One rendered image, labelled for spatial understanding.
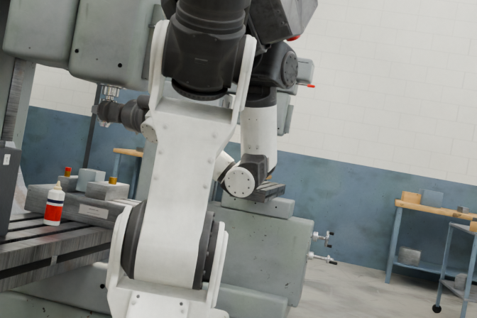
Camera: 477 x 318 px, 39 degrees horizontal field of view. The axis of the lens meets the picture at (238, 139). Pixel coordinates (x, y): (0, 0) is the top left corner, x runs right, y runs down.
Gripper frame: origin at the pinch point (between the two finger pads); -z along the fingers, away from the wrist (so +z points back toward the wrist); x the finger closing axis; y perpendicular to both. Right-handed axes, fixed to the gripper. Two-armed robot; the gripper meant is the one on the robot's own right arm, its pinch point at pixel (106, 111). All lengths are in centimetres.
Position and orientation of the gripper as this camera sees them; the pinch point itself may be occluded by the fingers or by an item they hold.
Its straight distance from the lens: 190.5
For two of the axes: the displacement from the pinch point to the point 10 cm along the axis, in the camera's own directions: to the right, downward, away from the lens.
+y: -1.6, 9.9, -0.1
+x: -6.1, -1.1, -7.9
